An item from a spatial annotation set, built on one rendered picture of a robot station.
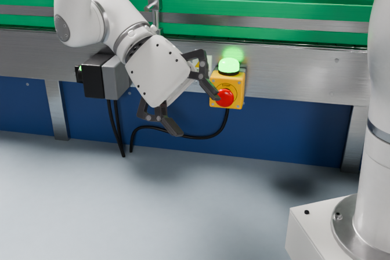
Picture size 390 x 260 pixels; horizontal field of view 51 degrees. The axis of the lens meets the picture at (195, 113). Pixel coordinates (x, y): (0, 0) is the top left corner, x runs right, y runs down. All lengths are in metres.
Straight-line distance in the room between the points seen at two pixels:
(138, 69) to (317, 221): 0.40
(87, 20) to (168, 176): 0.42
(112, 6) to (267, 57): 0.34
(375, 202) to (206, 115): 0.49
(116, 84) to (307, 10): 0.43
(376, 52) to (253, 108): 0.52
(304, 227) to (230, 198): 0.24
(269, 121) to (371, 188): 0.41
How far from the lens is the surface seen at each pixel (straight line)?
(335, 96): 0.93
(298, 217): 0.72
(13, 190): 1.00
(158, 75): 0.71
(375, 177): 0.62
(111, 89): 0.91
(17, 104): 1.19
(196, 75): 0.69
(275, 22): 0.89
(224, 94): 0.82
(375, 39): 0.48
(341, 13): 0.89
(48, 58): 1.06
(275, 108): 0.96
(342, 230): 0.70
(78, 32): 0.71
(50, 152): 1.11
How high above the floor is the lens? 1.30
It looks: 27 degrees down
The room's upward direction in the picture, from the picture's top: straight up
